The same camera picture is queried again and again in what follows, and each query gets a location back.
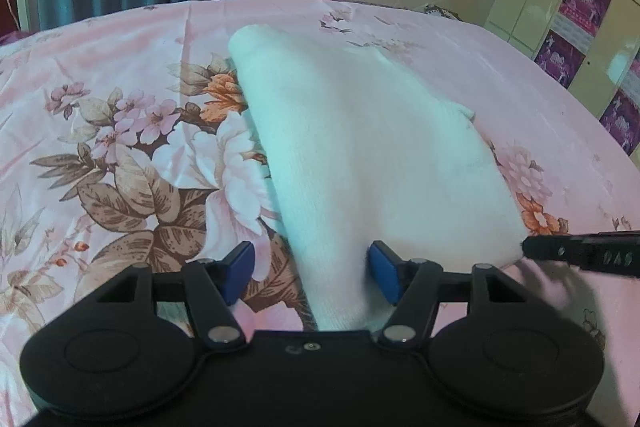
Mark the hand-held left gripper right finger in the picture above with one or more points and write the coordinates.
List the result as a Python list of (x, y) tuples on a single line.
[(384, 271)]

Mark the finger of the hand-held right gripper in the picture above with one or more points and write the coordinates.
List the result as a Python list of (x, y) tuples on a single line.
[(575, 251)]

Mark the pink floral bed sheet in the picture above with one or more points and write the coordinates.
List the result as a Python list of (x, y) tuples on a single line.
[(125, 57)]

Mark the purple wardrobe sticker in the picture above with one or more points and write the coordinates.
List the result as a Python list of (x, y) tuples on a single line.
[(560, 58), (621, 122), (585, 2)]

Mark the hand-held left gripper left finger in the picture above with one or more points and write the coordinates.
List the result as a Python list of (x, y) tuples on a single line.
[(238, 269)]

